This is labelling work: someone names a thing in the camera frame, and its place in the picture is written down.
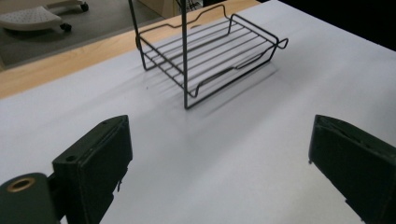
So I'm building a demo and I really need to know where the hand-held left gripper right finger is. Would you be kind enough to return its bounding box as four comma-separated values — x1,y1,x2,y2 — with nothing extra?
307,114,396,224

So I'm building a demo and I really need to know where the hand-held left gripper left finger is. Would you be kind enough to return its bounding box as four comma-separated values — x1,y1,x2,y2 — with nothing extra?
51,114,134,224

